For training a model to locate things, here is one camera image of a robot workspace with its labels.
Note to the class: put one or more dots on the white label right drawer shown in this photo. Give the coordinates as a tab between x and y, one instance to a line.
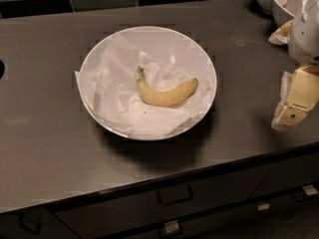
310	190

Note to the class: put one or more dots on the dark drawer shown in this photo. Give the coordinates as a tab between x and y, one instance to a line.
290	173
112	217
291	216

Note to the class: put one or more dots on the white label lower drawer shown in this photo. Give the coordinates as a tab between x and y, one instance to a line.
171	227

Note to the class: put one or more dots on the large white bowl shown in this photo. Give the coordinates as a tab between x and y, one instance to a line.
186	50

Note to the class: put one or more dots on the white crumpled paper liner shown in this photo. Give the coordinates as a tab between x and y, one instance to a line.
109	97

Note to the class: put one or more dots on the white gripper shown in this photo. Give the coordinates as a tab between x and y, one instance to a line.
306	37

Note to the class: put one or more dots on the small white label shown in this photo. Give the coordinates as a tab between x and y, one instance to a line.
263	206

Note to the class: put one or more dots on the yellow banana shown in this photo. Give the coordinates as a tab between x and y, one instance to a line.
168	98

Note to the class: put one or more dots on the white label drawer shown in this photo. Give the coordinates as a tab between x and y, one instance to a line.
171	227
310	190

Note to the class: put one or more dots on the dark drawer front middle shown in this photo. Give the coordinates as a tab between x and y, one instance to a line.
112	217

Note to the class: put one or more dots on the black drawer handle middle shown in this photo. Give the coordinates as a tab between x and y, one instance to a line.
174	195

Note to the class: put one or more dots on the dark drawer front right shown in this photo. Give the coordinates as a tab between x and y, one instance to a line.
290	173

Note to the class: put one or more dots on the black drawer handle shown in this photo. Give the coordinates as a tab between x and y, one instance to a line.
29	225
174	195

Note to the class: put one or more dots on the dark lower drawer front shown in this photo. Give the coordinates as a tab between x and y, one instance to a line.
291	216

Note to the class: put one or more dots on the black drawer handle left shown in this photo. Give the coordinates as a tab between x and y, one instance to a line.
29	225

